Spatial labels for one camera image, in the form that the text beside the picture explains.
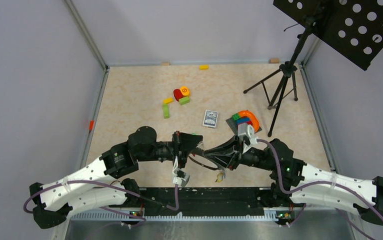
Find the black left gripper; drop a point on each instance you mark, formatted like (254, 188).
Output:
(184, 143)

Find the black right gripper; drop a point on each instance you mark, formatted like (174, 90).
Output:
(231, 163)

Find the perforated metal keyring plate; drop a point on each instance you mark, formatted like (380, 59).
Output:
(198, 157)

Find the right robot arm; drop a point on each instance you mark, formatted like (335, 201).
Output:
(297, 182)

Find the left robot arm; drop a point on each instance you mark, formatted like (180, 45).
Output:
(96, 185)

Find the yellow key tag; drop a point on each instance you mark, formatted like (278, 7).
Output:
(220, 177)

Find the grey lego baseplate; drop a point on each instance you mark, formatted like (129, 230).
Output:
(232, 124)

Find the playing card deck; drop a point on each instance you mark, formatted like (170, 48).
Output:
(210, 119)

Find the blue lego brick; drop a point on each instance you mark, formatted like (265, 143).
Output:
(243, 120)

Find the green lego brick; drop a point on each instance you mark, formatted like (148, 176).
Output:
(236, 116)

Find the orange curved lego tube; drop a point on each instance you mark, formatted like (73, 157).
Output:
(251, 116)

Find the green rectangular block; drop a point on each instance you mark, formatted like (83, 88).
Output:
(184, 100)

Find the yellow rectangular block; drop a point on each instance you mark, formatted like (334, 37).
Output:
(168, 100)

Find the red cylinder block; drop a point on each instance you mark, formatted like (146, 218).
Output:
(177, 93)

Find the orange round block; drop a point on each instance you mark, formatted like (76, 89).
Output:
(184, 91)

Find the yellow block at far edge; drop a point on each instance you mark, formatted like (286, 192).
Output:
(204, 67)

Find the black tripod stand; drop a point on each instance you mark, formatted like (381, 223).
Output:
(288, 70)

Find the black perforated panel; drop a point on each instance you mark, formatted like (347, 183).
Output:
(353, 28)

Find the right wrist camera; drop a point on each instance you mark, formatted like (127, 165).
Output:
(246, 134)

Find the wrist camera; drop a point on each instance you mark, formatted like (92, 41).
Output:
(179, 177)
(246, 134)

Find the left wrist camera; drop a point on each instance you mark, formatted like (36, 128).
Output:
(179, 177)

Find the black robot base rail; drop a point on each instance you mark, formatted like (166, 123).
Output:
(202, 201)

